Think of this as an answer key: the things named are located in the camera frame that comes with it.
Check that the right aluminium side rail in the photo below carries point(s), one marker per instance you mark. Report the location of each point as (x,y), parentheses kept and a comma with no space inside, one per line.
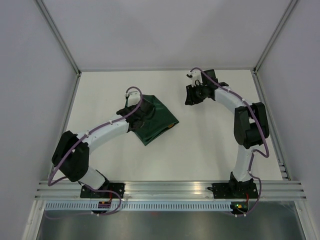
(272,129)

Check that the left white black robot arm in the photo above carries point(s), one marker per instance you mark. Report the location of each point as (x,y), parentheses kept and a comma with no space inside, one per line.
(72,154)

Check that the dark green cloth napkin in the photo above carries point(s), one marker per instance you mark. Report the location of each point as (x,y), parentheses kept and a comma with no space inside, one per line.
(158,125)

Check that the white slotted cable duct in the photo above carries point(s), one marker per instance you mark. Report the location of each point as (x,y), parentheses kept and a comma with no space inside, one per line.
(92,205)

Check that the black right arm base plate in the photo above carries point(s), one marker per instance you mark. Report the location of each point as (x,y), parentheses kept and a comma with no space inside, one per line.
(238,191)

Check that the aluminium side rail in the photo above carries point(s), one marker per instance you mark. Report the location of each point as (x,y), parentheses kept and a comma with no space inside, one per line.
(272,129)
(69,107)

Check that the left aluminium frame post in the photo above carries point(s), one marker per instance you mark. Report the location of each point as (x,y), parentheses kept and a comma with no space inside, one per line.
(57,35)

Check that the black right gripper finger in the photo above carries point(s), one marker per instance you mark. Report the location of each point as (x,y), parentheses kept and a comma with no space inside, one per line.
(189,95)
(196,100)

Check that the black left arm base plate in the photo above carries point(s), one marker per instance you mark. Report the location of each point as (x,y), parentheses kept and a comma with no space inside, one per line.
(109,190)

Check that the left aluminium side rail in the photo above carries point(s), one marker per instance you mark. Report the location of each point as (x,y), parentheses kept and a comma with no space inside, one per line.
(69,107)

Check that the aluminium front frame rail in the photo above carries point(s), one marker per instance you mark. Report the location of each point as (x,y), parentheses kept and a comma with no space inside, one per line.
(271,190)

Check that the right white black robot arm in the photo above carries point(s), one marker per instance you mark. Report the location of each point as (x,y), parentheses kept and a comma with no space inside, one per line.
(250,126)

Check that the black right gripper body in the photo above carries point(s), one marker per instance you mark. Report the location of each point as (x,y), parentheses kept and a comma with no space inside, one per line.
(199,90)

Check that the right aluminium frame post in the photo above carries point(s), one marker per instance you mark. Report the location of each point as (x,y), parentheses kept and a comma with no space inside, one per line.
(276,33)

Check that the aluminium frame post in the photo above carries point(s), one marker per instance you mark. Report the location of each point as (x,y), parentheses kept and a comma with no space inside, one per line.
(57,35)
(276,33)

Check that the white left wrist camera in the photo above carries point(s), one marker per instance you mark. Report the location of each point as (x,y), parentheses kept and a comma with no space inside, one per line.
(132,99)

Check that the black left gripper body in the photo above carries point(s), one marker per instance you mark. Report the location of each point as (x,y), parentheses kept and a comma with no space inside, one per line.
(131,107)

